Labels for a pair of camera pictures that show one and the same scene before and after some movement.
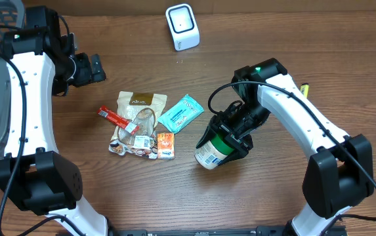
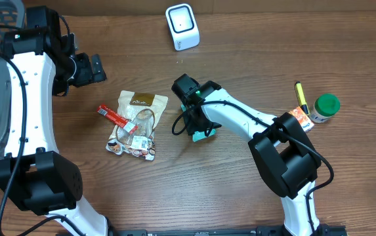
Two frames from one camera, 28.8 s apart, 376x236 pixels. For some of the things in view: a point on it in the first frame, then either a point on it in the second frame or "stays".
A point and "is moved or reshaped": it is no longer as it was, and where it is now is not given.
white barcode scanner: [183, 25] stays
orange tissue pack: [166, 147] is moved or reshaped
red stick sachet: [118, 120] stays
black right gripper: [241, 143] → [194, 127]
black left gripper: [85, 75] stays
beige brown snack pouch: [143, 110] stays
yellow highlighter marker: [304, 89] is moved or reshaped
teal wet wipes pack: [180, 115] is moved or reshaped
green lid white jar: [209, 155] → [324, 107]
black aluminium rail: [259, 231] stays
